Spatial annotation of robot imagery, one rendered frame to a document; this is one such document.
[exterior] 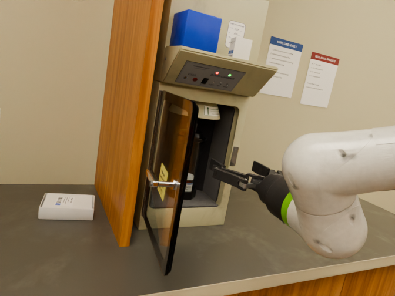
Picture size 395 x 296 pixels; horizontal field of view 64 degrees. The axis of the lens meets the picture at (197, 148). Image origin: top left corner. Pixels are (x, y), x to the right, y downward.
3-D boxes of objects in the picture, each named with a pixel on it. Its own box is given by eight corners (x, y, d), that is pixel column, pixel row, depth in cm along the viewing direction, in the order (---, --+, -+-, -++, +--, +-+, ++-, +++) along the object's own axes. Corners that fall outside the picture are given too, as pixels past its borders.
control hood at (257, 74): (158, 81, 91) (164, 45, 89) (250, 96, 106) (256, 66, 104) (173, 85, 81) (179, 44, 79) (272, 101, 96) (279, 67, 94)
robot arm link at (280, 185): (275, 231, 63) (310, 229, 67) (288, 175, 60) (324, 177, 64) (258, 217, 68) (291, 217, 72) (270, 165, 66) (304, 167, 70)
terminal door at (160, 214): (145, 217, 99) (164, 89, 91) (167, 279, 71) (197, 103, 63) (143, 217, 99) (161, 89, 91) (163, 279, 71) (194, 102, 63)
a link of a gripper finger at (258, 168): (268, 168, 84) (270, 168, 84) (253, 160, 90) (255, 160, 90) (265, 178, 85) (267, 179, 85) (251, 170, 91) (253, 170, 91)
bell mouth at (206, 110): (163, 107, 114) (165, 92, 113) (206, 113, 122) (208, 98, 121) (181, 116, 99) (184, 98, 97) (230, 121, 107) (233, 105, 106)
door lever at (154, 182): (165, 177, 79) (166, 167, 78) (174, 192, 70) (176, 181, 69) (143, 176, 77) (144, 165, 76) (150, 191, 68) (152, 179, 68)
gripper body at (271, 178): (301, 178, 70) (275, 165, 78) (269, 178, 66) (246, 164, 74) (293, 210, 71) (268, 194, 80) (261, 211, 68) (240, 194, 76)
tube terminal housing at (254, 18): (120, 198, 123) (147, -15, 107) (195, 197, 138) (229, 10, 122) (137, 229, 101) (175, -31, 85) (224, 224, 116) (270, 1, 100)
